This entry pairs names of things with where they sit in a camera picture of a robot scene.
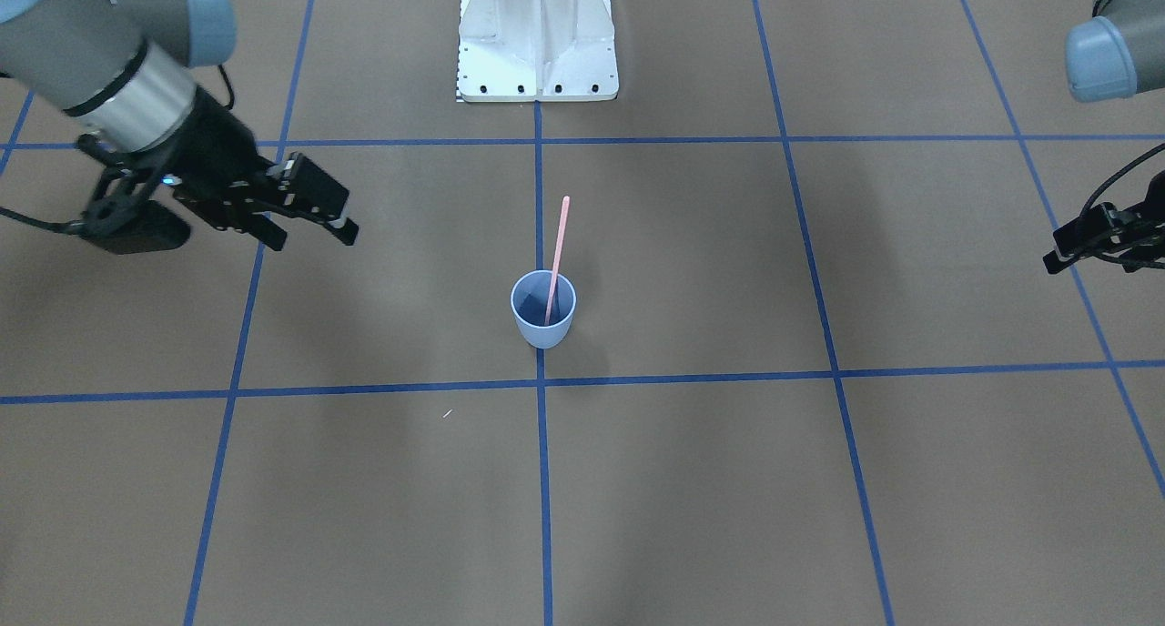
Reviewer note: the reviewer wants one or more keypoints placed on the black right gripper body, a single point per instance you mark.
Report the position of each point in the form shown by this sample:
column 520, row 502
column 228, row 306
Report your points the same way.
column 221, row 143

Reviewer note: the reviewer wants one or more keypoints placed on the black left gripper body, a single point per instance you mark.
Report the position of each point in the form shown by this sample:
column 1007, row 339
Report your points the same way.
column 1089, row 234

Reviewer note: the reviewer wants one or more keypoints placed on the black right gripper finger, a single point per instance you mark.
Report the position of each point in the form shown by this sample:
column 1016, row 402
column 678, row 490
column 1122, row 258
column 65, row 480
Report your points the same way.
column 309, row 192
column 224, row 214

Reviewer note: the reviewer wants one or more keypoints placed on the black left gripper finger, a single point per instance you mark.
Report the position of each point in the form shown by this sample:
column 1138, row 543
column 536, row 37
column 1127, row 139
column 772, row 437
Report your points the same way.
column 1057, row 261
column 1096, row 230

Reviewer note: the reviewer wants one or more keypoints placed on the light blue plastic cup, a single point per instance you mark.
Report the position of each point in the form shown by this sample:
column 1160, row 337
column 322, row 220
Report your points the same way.
column 528, row 298

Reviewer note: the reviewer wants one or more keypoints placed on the pink chopstick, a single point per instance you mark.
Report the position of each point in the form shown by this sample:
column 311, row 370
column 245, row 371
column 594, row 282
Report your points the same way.
column 564, row 212

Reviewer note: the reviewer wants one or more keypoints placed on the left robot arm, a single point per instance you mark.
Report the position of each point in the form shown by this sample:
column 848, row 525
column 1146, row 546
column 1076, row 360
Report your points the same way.
column 1117, row 54

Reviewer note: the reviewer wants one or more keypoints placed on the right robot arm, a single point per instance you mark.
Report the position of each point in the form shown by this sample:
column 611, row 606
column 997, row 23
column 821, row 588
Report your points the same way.
column 122, row 69

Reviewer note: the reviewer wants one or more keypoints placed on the brown paper table cover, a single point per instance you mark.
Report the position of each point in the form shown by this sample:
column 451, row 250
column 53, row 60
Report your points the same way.
column 817, row 374

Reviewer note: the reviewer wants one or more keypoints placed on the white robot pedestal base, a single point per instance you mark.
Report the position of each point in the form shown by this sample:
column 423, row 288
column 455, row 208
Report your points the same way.
column 520, row 51

